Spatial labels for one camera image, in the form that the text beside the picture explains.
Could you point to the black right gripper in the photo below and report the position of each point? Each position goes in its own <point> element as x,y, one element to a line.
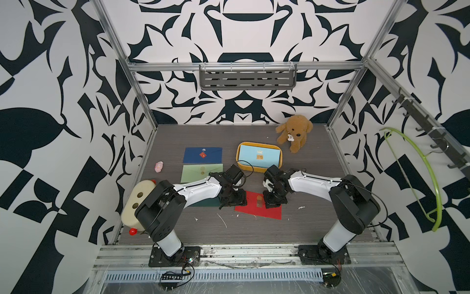
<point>270,203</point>

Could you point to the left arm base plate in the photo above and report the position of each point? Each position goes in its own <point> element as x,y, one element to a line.
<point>187,254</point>

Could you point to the small circuit board right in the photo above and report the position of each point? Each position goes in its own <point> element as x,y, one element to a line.
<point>331,279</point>

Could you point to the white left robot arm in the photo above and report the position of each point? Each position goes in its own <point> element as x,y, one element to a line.
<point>160,211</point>

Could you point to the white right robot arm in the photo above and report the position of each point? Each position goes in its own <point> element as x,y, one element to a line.
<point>354,205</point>

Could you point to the brown plush dog toy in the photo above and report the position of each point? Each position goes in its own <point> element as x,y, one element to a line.
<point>295,131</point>

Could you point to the red envelope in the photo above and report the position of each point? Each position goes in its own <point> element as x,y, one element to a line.
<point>256,206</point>

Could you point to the dark blue envelope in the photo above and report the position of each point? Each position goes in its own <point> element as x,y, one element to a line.
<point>203,155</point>

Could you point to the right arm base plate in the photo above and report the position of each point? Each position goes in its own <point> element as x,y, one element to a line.
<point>321,255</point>

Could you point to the grey perforated metal shelf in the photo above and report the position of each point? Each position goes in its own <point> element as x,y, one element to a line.
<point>244,76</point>

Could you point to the light green envelope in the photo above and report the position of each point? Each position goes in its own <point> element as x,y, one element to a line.
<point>195,172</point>

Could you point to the black connector block with cables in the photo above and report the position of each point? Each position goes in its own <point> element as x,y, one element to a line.
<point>171,280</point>

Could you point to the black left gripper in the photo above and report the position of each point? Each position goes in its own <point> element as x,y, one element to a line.
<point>242,199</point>

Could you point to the white slotted cable duct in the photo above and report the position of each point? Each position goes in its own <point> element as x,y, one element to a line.
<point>222,275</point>

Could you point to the small pink toy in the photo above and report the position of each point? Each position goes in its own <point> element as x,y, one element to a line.
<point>159,167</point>

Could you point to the dark green envelope left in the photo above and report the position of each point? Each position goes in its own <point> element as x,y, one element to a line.
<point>209,202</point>

